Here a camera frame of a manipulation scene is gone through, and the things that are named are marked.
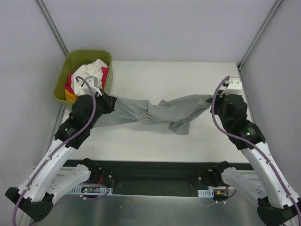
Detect grey t shirt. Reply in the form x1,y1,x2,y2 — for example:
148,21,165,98
95,95,213,135

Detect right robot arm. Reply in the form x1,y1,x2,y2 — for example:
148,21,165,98
207,93,301,226

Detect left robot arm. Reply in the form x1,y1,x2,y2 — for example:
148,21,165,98
5,92,116,225

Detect yellow t shirt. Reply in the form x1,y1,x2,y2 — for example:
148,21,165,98
64,90,78,102

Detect white t shirt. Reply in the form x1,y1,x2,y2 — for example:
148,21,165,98
71,59,109,96

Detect pink t shirt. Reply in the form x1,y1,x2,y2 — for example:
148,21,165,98
65,65,109,96

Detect green plastic bin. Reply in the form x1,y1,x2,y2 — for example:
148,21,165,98
53,49,113,111

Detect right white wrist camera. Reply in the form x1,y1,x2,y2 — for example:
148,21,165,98
222,77,243,95

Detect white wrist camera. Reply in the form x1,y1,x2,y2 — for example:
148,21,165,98
81,76,102,97
222,77,243,95

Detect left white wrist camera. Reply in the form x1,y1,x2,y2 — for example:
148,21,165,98
81,76,102,97

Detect left slotted cable duct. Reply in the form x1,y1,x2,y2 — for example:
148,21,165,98
67,186,108,195

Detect slotted cable duct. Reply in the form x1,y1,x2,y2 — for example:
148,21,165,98
67,186,108,195
198,189,214,198

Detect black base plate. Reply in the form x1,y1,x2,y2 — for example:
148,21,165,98
89,160,236,196

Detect right slotted cable duct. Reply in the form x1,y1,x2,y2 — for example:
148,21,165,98
198,189,214,198

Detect left aluminium frame post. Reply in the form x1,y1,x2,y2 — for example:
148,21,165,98
35,0,69,57

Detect aluminium frame post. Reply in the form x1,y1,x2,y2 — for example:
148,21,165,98
237,0,284,72
35,0,69,57

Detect right aluminium frame post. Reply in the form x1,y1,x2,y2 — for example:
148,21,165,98
237,0,284,72

